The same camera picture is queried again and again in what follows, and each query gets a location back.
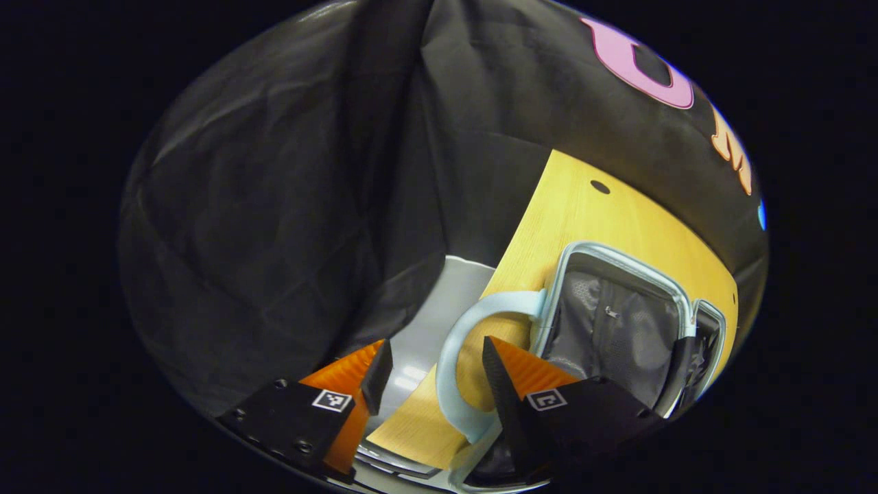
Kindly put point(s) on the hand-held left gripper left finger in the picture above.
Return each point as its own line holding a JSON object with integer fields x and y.
{"x": 377, "y": 377}

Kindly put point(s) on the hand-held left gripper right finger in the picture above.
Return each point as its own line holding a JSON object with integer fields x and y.
{"x": 504, "y": 405}

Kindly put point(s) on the light blue small suitcase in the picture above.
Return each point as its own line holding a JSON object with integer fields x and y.
{"x": 617, "y": 329}

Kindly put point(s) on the black backdrop cloth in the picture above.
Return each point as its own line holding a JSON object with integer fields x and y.
{"x": 274, "y": 206}

